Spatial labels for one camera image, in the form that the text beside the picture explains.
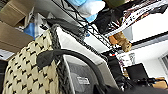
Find tall black white printed boxes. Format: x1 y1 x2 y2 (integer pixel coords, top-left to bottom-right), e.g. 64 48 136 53
113 0 168 34

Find blue plush toy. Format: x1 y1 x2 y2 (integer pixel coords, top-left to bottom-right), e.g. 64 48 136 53
65 0 107 17

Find small brown box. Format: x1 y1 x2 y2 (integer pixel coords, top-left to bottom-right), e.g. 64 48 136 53
0 0 35 28

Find orange brown plush toy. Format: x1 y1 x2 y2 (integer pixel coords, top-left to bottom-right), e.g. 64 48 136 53
107 31 133 53

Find blue cup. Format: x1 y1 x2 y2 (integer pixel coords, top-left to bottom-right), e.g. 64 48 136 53
22 21 36 38

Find brown cardboard box white label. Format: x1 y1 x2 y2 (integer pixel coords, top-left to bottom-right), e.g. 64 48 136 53
0 21 35 55

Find black wire shelf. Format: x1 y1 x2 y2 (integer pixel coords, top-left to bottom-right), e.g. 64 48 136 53
32 0 168 58

